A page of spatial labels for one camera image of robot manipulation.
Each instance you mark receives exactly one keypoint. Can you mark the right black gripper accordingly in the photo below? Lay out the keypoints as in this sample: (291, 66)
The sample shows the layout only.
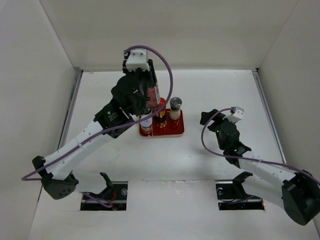
(218, 117)

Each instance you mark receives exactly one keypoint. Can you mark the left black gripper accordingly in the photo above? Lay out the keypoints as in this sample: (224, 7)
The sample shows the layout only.
(137, 71)

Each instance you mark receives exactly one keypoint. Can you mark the dark sauce glass bottle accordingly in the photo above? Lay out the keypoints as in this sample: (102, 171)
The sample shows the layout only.
(153, 93)

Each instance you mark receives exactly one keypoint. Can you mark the silver lid jar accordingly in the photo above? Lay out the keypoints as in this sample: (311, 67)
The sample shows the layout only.
(175, 108)

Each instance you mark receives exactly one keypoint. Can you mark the red lid sauce jar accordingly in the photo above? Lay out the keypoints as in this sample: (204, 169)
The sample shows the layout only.
(160, 118)

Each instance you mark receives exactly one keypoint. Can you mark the small jar pink label lid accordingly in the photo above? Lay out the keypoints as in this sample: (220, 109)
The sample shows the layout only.
(146, 126)

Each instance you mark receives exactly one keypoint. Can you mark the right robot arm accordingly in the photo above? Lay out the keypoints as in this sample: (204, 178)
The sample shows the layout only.
(294, 190)

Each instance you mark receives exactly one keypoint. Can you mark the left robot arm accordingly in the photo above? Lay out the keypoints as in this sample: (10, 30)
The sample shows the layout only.
(56, 170)

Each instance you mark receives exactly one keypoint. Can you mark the red rectangular tray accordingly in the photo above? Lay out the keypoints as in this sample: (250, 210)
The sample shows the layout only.
(172, 128)

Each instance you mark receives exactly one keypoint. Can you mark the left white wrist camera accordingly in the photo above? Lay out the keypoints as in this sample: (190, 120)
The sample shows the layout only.
(137, 59)

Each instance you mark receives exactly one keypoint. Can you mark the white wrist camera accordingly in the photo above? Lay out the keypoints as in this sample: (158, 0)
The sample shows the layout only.
(137, 59)
(236, 114)

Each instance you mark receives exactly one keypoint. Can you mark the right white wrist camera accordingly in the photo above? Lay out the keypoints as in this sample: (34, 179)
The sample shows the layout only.
(236, 114)

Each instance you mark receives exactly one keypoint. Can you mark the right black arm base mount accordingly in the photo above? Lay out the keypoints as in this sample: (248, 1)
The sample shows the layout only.
(231, 195)

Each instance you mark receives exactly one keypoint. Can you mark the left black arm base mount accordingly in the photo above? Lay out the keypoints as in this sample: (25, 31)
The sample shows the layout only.
(112, 198)

